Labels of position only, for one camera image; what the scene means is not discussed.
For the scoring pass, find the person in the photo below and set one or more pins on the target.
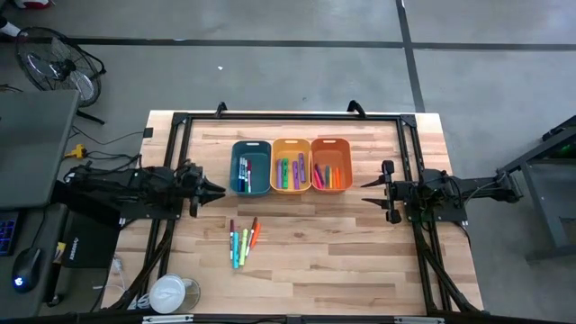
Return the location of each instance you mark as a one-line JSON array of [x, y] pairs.
[[31, 3]]

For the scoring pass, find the black floor fan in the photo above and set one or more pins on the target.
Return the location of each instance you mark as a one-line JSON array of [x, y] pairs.
[[63, 69]]

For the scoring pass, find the blue capped thin marker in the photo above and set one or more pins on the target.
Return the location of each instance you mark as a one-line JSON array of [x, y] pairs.
[[243, 176]]

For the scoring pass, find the silver aluminium bracket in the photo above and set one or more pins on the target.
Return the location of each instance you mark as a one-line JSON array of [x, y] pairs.
[[166, 319], [418, 320]]

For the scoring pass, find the red capped thin marker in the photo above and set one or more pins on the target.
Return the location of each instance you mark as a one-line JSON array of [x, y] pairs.
[[249, 175]]

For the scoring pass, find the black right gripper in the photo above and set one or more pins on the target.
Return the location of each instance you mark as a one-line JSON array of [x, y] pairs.
[[405, 195]]

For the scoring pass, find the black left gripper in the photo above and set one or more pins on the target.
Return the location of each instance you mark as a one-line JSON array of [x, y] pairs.
[[193, 184]]

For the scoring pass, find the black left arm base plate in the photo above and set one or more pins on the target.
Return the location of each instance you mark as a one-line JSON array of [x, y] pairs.
[[148, 214]]

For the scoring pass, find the yellow label tag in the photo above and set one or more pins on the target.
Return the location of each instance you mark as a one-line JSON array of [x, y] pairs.
[[60, 252]]

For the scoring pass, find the orange plastic bin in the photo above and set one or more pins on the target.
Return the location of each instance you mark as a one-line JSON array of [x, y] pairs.
[[344, 157]]

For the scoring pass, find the black frame clamp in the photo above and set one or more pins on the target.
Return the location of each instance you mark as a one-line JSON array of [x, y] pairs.
[[220, 108], [357, 108]]

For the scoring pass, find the blue highlighter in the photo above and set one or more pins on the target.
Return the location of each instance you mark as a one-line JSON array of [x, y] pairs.
[[327, 177]]

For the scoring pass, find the teal plastic bin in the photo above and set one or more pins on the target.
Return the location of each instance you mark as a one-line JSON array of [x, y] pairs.
[[261, 171]]

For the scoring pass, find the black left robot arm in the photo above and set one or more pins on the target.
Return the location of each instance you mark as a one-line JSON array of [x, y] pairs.
[[117, 184]]

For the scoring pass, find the light green highlighter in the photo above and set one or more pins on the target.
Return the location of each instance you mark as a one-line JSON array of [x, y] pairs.
[[243, 247]]

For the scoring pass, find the black computer mouse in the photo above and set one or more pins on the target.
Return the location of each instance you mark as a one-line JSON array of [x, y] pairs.
[[27, 265]]

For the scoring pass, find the green capped thin marker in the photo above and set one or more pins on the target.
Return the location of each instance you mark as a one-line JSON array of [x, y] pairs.
[[246, 187]]

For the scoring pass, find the brown capped thin marker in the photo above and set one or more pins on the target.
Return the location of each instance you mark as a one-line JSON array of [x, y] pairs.
[[249, 246]]

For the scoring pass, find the orange highlighter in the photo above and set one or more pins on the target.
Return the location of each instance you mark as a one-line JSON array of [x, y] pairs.
[[255, 236]]

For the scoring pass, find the backlit keyboard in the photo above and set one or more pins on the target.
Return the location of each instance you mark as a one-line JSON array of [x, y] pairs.
[[6, 234]]

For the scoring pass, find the turquoise highlighter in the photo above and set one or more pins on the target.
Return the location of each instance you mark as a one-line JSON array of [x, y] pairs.
[[236, 252]]

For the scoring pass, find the pink highlighter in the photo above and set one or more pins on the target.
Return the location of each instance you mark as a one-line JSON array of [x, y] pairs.
[[317, 181]]

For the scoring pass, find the purple highlighter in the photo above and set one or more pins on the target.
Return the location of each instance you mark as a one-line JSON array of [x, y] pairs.
[[279, 173], [302, 166], [295, 175]]

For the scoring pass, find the black aluminium frame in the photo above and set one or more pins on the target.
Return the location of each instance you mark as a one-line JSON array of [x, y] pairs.
[[292, 117]]

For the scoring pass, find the dark metal table stand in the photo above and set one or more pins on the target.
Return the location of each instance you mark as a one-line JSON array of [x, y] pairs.
[[537, 198]]

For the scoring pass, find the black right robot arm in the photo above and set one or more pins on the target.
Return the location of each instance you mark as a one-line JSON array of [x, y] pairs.
[[472, 186]]

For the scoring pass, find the maroon capped thin marker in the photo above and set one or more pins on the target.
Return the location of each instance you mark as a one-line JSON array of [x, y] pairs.
[[231, 238]]

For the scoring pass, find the small black square pad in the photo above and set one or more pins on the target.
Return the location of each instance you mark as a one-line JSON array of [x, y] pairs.
[[148, 132]]

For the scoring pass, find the yellow plastic bin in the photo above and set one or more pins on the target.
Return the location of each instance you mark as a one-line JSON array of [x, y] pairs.
[[290, 148]]

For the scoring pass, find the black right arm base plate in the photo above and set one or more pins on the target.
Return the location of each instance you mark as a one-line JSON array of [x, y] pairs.
[[450, 217]]

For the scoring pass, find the black box white print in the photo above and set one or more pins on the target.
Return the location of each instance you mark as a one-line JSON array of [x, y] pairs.
[[90, 243]]

